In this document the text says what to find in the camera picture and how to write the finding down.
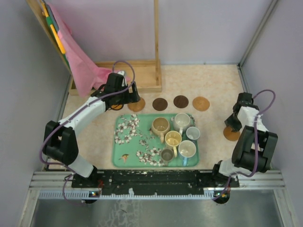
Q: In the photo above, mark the wooden rack stand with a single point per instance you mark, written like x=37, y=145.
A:
x=148, y=72

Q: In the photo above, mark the yellow green hanger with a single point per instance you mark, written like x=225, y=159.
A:
x=52, y=24

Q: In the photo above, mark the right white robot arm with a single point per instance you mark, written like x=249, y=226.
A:
x=254, y=148

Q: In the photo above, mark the green floral tray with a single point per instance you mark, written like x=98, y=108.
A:
x=136, y=146

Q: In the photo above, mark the light blue mug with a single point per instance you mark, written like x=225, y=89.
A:
x=186, y=150

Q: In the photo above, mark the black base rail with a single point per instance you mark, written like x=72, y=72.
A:
x=151, y=182

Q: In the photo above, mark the small grey cup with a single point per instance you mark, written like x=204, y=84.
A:
x=166, y=156

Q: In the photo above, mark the yellow mug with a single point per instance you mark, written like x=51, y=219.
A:
x=172, y=141

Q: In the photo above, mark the light brown wooden coaster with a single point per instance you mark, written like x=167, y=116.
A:
x=231, y=135

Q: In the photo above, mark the pink cloth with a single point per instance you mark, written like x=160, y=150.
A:
x=86, y=74

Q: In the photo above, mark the light woven coaster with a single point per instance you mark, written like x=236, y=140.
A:
x=201, y=103

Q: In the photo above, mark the small blue-grey cup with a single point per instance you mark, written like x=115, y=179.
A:
x=193, y=133

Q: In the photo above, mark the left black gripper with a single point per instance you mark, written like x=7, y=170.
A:
x=132, y=97

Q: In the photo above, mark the beige mug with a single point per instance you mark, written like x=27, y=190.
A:
x=160, y=127

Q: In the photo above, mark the dark brown wooden coaster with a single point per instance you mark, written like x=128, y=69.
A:
x=181, y=101

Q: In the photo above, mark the woven rattan coaster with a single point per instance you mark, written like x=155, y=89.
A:
x=138, y=106

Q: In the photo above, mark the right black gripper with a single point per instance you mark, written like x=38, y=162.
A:
x=229, y=122

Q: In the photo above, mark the white grey mug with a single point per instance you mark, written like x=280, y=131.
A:
x=181, y=122

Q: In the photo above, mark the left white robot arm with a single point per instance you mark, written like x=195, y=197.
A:
x=60, y=142

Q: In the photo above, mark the dark reddish wooden coaster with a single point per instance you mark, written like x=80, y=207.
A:
x=160, y=104

